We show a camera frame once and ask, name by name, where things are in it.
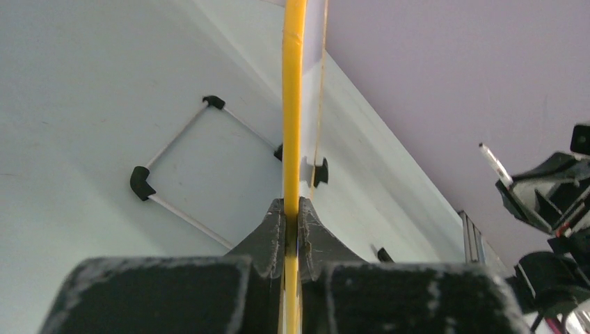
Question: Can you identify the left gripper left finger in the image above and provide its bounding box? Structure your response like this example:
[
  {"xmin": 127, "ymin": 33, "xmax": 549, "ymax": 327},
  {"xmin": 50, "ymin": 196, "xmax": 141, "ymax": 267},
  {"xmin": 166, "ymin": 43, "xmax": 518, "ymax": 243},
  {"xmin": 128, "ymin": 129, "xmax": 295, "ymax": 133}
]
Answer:
[{"xmin": 40, "ymin": 199, "xmax": 285, "ymax": 333}]

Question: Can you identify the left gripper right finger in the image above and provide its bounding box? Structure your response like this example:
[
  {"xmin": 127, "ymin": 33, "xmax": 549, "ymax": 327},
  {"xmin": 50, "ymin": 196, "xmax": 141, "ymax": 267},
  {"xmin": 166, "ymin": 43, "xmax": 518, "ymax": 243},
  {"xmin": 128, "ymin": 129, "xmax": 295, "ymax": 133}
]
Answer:
[{"xmin": 298, "ymin": 198, "xmax": 529, "ymax": 333}]

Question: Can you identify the yellow framed whiteboard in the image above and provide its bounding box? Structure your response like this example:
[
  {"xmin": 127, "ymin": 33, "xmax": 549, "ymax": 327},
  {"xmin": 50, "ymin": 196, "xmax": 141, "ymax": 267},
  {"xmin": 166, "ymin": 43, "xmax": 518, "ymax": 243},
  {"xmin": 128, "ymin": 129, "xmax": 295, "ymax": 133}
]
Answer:
[{"xmin": 282, "ymin": 1, "xmax": 328, "ymax": 333}]

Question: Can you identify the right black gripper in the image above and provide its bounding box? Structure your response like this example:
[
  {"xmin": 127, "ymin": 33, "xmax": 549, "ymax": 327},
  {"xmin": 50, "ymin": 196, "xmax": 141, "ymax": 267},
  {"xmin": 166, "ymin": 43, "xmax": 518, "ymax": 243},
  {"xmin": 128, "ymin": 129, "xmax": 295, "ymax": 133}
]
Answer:
[{"xmin": 495, "ymin": 124, "xmax": 589, "ymax": 333}]

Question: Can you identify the silver whiteboard marker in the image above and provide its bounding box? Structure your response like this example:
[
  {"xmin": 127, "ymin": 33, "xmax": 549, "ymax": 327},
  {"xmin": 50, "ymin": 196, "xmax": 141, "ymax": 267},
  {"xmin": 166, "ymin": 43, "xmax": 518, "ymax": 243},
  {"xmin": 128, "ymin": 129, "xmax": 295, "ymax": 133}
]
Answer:
[{"xmin": 478, "ymin": 143, "xmax": 513, "ymax": 189}]

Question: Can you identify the white wire board stand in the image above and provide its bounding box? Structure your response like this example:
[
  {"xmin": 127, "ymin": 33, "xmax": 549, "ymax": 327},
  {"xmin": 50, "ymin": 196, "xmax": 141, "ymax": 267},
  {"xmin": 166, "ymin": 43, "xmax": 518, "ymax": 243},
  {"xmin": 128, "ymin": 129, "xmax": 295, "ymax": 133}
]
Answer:
[{"xmin": 129, "ymin": 95, "xmax": 392, "ymax": 264}]

